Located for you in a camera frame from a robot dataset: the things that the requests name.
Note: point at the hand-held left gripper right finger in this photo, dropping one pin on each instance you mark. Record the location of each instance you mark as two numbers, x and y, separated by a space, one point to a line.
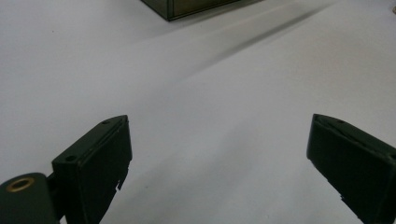
355 161

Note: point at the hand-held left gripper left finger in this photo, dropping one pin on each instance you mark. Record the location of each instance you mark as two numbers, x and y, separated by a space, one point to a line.
93 165

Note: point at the dark green box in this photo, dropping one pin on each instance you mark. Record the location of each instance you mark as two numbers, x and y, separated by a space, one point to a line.
183 7

